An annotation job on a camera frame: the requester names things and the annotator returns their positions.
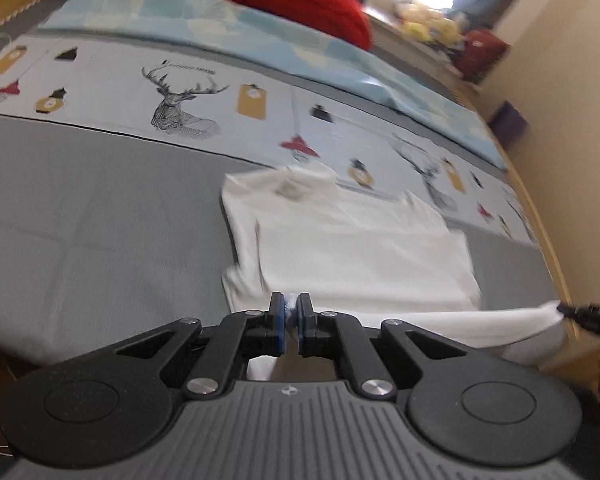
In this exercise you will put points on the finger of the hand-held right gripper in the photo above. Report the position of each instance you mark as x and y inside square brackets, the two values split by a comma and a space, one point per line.
[592, 314]

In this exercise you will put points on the white long-sleeve shirt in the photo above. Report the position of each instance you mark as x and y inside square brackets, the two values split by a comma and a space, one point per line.
[360, 255]

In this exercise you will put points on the deer print bed sheet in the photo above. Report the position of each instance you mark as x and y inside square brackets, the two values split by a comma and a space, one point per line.
[105, 200]

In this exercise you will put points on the purple box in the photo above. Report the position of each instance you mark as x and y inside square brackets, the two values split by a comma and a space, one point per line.
[508, 122]

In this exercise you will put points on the yellow plush toys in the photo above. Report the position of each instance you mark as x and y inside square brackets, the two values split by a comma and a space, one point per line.
[430, 22]

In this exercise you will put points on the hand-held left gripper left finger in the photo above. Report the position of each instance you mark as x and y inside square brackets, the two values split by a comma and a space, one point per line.
[279, 324]

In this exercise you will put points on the light blue patterned quilt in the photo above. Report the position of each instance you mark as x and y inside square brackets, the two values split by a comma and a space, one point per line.
[260, 25]

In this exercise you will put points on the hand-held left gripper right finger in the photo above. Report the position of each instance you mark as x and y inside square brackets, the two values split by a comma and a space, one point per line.
[300, 325]

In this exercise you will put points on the red bag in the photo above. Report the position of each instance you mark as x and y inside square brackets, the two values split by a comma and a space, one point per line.
[482, 55]

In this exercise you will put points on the red blanket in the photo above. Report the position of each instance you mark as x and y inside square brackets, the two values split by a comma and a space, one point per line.
[300, 0]

